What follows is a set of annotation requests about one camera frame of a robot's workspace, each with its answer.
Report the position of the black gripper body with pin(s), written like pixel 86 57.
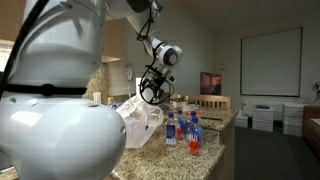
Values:
pixel 156 82

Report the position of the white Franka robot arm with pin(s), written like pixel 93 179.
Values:
pixel 60 143

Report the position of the translucent plastic shopping bag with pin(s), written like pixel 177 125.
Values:
pixel 140 128

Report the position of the wooden dining chair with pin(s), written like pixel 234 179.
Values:
pixel 208 100
pixel 176 96

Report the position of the white round bowl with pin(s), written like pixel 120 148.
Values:
pixel 179 104

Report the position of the flat translucent dish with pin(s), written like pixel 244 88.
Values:
pixel 191 107

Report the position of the small amber jar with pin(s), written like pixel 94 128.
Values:
pixel 110 100

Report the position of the dark framed reddish picture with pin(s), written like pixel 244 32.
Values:
pixel 210 83

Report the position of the small white storage box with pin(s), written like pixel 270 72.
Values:
pixel 241 120

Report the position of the flat black device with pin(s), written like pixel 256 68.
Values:
pixel 261 106

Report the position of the white drawer unit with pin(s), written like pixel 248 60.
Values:
pixel 293 116

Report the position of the green house plant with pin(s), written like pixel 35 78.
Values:
pixel 316 88

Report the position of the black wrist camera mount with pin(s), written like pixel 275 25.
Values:
pixel 153 71

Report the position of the white wall phone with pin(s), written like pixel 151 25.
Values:
pixel 129 71

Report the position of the white wall outlet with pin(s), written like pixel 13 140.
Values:
pixel 97 97

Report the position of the wooden wall cabinet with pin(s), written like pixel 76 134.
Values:
pixel 115 40

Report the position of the wall whiteboard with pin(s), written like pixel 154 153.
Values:
pixel 271 61

